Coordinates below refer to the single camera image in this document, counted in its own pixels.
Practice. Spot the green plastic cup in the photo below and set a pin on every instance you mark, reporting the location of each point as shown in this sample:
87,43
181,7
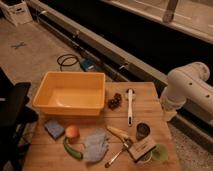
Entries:
160,153

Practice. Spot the blue box on floor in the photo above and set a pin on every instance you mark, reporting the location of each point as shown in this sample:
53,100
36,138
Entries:
87,65

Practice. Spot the blue sponge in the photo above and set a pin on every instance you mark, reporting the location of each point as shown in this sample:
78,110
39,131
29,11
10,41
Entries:
54,128

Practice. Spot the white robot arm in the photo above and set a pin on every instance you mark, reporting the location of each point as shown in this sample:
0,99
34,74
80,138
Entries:
184,83

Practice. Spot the red yellow peach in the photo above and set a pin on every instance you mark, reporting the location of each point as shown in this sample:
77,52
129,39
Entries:
72,131

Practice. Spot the blue grey cloth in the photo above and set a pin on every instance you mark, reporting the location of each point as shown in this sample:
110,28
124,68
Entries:
96,146

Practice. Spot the yellow banana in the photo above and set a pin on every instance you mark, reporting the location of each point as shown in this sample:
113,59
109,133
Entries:
117,132

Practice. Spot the wooden block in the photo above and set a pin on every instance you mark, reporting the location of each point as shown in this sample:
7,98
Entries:
141,148

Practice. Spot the green cucumber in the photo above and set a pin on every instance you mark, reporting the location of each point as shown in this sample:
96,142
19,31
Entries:
71,151

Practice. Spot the yellow plastic tub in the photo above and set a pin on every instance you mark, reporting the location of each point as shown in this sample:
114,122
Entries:
71,93

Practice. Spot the white bowl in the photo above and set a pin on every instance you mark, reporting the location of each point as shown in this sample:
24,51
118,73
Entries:
145,158

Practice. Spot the dark metal cup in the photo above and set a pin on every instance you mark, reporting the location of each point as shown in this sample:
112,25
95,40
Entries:
142,131

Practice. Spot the metal spoon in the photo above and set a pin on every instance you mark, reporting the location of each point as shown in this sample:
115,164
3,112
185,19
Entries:
126,145

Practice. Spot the white cardboard box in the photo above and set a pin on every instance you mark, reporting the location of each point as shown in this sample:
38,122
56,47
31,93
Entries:
17,14

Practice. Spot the purple grape bunch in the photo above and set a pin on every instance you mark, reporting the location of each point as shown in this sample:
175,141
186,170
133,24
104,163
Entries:
115,102

